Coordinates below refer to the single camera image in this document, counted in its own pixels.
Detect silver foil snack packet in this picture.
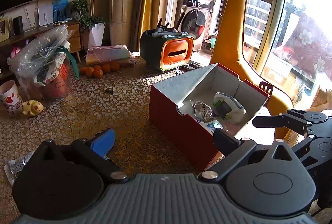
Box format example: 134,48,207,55
190,100,217,122

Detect white printed blister pack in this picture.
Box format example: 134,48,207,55
4,151,34,186

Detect white blueberry snack bag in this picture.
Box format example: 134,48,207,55
199,120,224,135

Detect white green snack bag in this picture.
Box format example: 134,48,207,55
213,92,247,124

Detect small green leaf scrap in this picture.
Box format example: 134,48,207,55
105,88,114,95

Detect red cardboard box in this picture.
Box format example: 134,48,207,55
149,64,269,171

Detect orange fruit three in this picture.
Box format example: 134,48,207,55
93,69,103,79

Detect red basket of items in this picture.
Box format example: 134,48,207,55
15,41,79,101

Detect orange fruit two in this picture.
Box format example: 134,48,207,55
85,67,95,77

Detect orange fruit one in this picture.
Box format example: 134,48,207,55
79,66,88,75

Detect orange fruit four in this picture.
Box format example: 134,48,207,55
101,64,111,73

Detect yellow spotted toy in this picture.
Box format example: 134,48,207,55
22,100,44,117

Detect stack of colourful books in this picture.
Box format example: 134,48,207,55
85,45,134,66

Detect pink strawberry mug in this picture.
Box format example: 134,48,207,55
0,80,23,117

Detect wooden drawer cabinet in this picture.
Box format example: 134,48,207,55
67,21,82,53

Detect green orange tissue box organizer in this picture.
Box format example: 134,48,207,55
140,30,195,71

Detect clear plastic bag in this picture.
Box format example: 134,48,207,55
7,24,78,89

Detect pink toy bag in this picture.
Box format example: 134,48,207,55
10,47,21,58

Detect washing machine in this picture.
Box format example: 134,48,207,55
179,5,212,52

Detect white tablet board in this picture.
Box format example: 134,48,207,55
38,4,54,26

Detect black speaker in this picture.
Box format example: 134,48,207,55
12,16,24,36

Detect framed photo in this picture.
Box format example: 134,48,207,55
0,17,10,42

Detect yellow giraffe statue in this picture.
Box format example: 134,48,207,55
208,0,297,140

